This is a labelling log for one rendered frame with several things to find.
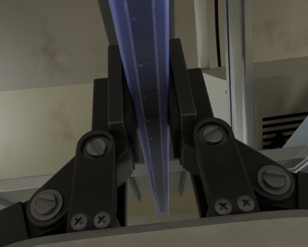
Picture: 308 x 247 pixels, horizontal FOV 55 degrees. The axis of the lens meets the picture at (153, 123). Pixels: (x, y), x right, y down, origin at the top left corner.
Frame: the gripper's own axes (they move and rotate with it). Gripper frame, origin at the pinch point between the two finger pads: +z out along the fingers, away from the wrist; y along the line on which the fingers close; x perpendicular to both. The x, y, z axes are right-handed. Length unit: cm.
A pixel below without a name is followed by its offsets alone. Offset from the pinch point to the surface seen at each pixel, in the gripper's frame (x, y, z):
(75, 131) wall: -289, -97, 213
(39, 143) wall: -305, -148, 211
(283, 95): -47, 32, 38
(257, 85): -44, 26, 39
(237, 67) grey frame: -30.3, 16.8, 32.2
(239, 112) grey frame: -37.2, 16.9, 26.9
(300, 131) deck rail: -28.0, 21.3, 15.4
